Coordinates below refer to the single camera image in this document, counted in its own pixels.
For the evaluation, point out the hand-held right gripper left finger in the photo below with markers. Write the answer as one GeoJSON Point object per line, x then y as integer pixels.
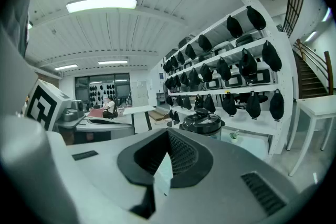
{"type": "Point", "coordinates": [105, 181]}

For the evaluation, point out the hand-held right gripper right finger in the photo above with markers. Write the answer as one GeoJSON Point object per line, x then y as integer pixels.
{"type": "Point", "coordinates": [223, 199]}

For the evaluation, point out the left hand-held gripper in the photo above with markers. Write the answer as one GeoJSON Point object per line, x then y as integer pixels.
{"type": "Point", "coordinates": [42, 105]}

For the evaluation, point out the dark blue pressure cooker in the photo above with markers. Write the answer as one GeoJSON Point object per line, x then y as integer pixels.
{"type": "Point", "coordinates": [216, 135]}

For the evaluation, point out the black glass pot lid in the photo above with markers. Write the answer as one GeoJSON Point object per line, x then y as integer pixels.
{"type": "Point", "coordinates": [202, 123]}

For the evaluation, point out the pink cloth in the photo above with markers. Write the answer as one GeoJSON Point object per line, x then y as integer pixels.
{"type": "Point", "coordinates": [95, 112]}

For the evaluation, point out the white desk with black legs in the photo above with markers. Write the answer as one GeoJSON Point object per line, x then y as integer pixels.
{"type": "Point", "coordinates": [139, 110]}

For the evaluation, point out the glass partition window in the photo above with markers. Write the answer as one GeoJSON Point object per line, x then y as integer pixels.
{"type": "Point", "coordinates": [123, 86]}

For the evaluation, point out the white locker cabinet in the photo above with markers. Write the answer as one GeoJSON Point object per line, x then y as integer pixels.
{"type": "Point", "coordinates": [139, 93]}

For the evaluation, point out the brown cardboard box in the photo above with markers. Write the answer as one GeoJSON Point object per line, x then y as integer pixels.
{"type": "Point", "coordinates": [157, 114]}

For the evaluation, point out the table with light blue cloth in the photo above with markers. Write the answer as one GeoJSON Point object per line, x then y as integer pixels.
{"type": "Point", "coordinates": [249, 147]}

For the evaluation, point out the long ceiling light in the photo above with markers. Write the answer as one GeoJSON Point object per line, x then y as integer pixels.
{"type": "Point", "coordinates": [65, 67]}
{"type": "Point", "coordinates": [310, 36]}
{"type": "Point", "coordinates": [326, 14]}
{"type": "Point", "coordinates": [113, 62]}
{"type": "Point", "coordinates": [101, 4]}

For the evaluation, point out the pale plant in white pot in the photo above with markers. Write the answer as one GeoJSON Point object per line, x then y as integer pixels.
{"type": "Point", "coordinates": [234, 136]}

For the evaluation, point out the white shelving unit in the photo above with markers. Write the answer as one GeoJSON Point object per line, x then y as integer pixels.
{"type": "Point", "coordinates": [284, 102]}

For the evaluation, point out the row of shelved grey appliances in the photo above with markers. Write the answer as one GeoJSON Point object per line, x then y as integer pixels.
{"type": "Point", "coordinates": [233, 80]}

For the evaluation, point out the white table with white legs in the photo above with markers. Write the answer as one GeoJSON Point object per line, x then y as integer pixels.
{"type": "Point", "coordinates": [320, 107]}

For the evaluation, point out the person's black clothed torso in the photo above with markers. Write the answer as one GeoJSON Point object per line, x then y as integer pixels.
{"type": "Point", "coordinates": [18, 21]}

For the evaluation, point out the brown wooden staircase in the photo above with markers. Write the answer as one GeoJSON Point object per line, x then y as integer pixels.
{"type": "Point", "coordinates": [309, 81]}

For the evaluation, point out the black metal grid railing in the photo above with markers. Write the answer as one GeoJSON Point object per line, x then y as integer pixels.
{"type": "Point", "coordinates": [295, 5]}

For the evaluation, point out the blue wall poster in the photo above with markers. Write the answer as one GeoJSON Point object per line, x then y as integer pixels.
{"type": "Point", "coordinates": [161, 78]}

